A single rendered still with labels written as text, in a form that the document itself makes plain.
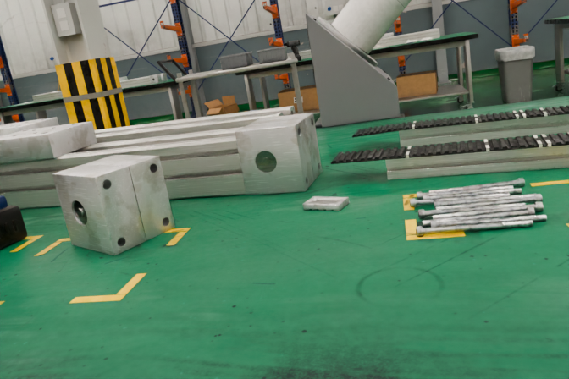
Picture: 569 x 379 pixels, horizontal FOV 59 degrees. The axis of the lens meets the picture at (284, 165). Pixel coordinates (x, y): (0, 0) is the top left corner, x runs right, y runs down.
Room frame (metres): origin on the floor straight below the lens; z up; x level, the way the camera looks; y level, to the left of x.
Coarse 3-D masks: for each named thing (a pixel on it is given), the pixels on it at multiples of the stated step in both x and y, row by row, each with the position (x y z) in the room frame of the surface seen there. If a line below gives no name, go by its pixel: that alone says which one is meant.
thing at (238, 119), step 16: (256, 112) 0.98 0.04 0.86; (272, 112) 0.97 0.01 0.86; (288, 112) 0.96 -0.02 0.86; (112, 128) 1.12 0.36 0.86; (128, 128) 1.08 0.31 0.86; (144, 128) 1.07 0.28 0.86; (160, 128) 0.98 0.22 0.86; (176, 128) 0.96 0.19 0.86; (192, 128) 0.95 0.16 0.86; (208, 128) 0.93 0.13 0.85; (224, 128) 0.92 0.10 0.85
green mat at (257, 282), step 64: (320, 128) 1.17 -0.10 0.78; (320, 192) 0.66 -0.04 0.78; (384, 192) 0.62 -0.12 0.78; (0, 256) 0.62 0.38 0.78; (64, 256) 0.58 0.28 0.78; (128, 256) 0.54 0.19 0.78; (192, 256) 0.51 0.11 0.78; (256, 256) 0.48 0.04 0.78; (320, 256) 0.45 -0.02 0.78; (384, 256) 0.43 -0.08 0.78; (448, 256) 0.41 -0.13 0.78; (512, 256) 0.39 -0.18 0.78; (0, 320) 0.43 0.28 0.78; (64, 320) 0.41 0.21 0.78; (128, 320) 0.39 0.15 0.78; (192, 320) 0.37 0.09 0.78; (256, 320) 0.36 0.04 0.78; (320, 320) 0.34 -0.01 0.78; (384, 320) 0.33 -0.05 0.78; (448, 320) 0.31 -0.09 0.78; (512, 320) 0.30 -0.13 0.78
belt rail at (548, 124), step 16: (432, 128) 0.83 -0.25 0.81; (448, 128) 0.82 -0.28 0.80; (464, 128) 0.81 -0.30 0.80; (480, 128) 0.80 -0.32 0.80; (496, 128) 0.80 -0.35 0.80; (512, 128) 0.79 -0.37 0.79; (528, 128) 0.78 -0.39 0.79; (544, 128) 0.77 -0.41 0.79; (560, 128) 0.76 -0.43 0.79; (416, 144) 0.84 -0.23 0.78
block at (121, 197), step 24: (72, 168) 0.63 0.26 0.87; (96, 168) 0.60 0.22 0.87; (120, 168) 0.58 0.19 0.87; (144, 168) 0.60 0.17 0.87; (72, 192) 0.59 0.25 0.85; (96, 192) 0.55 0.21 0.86; (120, 192) 0.57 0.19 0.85; (144, 192) 0.59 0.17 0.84; (72, 216) 0.60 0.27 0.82; (96, 216) 0.56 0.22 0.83; (120, 216) 0.56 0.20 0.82; (144, 216) 0.59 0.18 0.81; (168, 216) 0.61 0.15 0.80; (72, 240) 0.61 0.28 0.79; (96, 240) 0.57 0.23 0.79; (120, 240) 0.57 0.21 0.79; (144, 240) 0.58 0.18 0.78
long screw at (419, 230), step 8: (472, 224) 0.45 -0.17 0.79; (480, 224) 0.45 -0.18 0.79; (488, 224) 0.45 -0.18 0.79; (496, 224) 0.45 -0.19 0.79; (504, 224) 0.45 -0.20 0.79; (512, 224) 0.44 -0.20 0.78; (520, 224) 0.44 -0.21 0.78; (528, 224) 0.44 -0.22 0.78; (416, 232) 0.46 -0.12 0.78; (424, 232) 0.46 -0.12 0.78; (432, 232) 0.46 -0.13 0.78; (440, 232) 0.46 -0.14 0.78; (448, 232) 0.46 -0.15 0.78
